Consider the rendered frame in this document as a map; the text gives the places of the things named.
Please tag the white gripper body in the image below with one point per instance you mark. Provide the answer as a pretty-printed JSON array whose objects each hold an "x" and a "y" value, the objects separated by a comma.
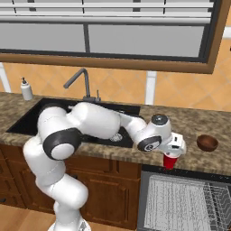
[{"x": 174, "y": 150}]

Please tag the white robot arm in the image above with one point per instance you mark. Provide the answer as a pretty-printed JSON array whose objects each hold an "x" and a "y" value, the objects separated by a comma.
[{"x": 90, "y": 120}]

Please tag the red plastic cup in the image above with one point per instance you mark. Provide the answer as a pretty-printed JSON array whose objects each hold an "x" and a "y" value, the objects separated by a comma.
[{"x": 170, "y": 163}]

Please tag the brown wooden bowl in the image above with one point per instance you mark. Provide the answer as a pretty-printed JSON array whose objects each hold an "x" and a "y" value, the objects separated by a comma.
[{"x": 207, "y": 143}]

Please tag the brown wooden cupboard door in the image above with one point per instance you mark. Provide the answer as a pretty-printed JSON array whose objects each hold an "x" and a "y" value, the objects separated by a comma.
[
  {"x": 12, "y": 180},
  {"x": 114, "y": 195}
]

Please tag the dark grey tap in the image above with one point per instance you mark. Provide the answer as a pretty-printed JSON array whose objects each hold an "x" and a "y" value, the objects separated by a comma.
[{"x": 86, "y": 81}]

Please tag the wood framed window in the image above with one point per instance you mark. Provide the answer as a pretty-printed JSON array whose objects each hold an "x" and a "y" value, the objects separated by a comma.
[{"x": 120, "y": 36}]

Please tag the black kitchen sink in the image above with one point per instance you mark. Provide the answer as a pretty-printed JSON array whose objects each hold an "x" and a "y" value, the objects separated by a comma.
[{"x": 27, "y": 120}]

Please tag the white soap dispenser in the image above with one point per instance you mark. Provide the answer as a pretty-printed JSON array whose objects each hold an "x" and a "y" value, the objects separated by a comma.
[{"x": 26, "y": 90}]

